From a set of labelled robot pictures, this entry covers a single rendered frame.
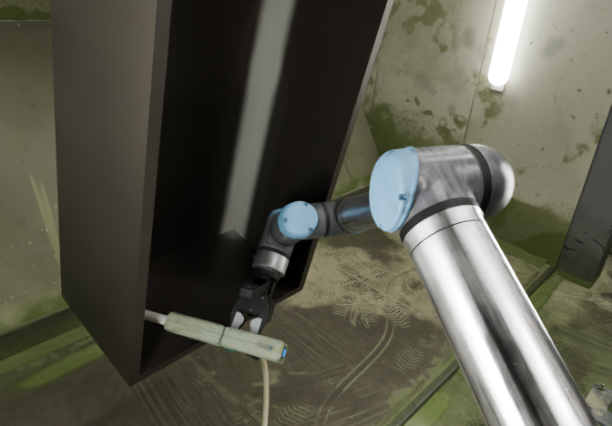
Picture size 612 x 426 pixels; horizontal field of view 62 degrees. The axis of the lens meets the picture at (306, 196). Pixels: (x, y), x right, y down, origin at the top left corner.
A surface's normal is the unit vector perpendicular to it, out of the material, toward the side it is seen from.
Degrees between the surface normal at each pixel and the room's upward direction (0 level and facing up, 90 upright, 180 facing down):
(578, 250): 90
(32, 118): 57
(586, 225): 90
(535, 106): 90
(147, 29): 89
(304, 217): 48
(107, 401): 0
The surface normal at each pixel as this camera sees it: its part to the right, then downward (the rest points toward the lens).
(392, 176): -0.96, -0.01
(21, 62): 0.65, -0.20
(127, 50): -0.68, 0.26
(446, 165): 0.30, -0.54
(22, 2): 0.72, 0.35
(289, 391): 0.07, -0.90
